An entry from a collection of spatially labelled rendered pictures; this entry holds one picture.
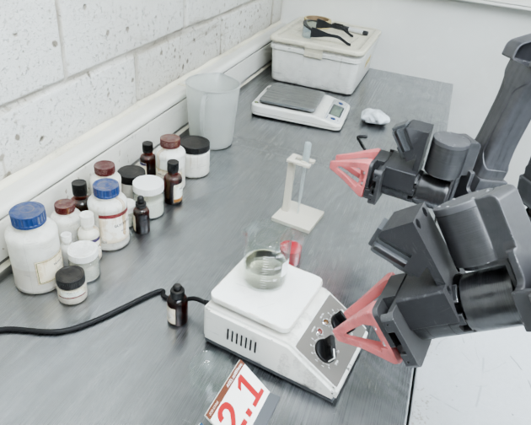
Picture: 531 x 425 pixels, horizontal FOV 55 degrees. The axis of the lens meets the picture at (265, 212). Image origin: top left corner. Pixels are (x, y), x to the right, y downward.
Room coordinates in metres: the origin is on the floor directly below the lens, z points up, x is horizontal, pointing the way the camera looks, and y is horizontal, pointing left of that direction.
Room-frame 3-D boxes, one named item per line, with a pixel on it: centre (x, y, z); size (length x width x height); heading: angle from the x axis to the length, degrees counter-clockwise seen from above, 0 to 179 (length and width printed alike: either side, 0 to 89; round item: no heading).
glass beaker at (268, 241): (0.54, -0.01, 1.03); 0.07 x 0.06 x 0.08; 103
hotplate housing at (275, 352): (0.52, -0.04, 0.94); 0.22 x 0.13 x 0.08; 65
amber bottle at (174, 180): (0.85, 0.19, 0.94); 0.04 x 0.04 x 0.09
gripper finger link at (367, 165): (0.80, -0.15, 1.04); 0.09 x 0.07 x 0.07; 66
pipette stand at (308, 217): (0.84, -0.07, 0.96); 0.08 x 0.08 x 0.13; 66
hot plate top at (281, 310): (0.53, -0.02, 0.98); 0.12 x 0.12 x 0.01; 65
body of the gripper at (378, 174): (0.77, -0.22, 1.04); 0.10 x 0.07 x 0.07; 156
